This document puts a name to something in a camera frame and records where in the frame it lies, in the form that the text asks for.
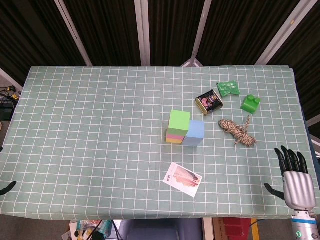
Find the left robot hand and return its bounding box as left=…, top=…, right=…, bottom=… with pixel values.
left=0, top=146, right=17, bottom=197

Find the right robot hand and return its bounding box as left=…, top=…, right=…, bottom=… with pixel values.
left=264, top=145, right=316, bottom=210

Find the green foam cube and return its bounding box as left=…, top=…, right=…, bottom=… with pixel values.
left=167, top=109, right=191, bottom=137

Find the yellow bar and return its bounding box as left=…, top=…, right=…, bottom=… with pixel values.
left=250, top=218, right=259, bottom=240

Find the red plastic crate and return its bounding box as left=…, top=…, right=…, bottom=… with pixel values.
left=222, top=217, right=251, bottom=237

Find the black power box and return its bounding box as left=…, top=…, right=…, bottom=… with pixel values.
left=0, top=104, right=14, bottom=121

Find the brown cardboard box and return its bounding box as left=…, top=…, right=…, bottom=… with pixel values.
left=212, top=217, right=226, bottom=240

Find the green checked tablecloth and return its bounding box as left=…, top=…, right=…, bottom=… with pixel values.
left=0, top=65, right=320, bottom=222

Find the white table leg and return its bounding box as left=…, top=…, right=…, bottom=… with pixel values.
left=202, top=217, right=213, bottom=240

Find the green toy brick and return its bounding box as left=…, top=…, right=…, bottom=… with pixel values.
left=240, top=94, right=262, bottom=115

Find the teal snack bag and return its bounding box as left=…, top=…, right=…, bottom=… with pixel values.
left=76, top=219, right=113, bottom=236

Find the picture postcard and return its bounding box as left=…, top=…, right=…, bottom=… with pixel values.
left=162, top=161, right=203, bottom=198

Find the green snack packet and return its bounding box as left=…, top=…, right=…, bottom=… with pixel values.
left=216, top=79, right=240, bottom=98

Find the black rectangular tin can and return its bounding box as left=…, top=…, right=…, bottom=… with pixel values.
left=194, top=90, right=224, bottom=116

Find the yellow foam cube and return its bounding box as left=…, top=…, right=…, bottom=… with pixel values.
left=165, top=137, right=185, bottom=145

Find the pink foam cube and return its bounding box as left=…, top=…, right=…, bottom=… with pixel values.
left=166, top=133, right=187, bottom=141

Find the grey blue seat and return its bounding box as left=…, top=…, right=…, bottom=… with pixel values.
left=119, top=219, right=203, bottom=240

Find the dark brown curtain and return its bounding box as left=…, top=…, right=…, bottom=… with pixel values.
left=0, top=0, right=320, bottom=121

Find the white metal frame rail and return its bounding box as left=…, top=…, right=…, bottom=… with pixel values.
left=306, top=116, right=320, bottom=128
left=0, top=67, right=24, bottom=92

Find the braided rope bundle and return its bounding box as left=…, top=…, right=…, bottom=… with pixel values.
left=218, top=115, right=258, bottom=147

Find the yellow tipped cable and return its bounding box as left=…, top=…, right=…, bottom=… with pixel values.
left=0, top=85, right=21, bottom=101

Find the white metal frame post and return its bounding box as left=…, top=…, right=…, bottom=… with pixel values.
left=254, top=0, right=312, bottom=65
left=180, top=0, right=213, bottom=68
left=54, top=0, right=93, bottom=67
left=134, top=0, right=151, bottom=67

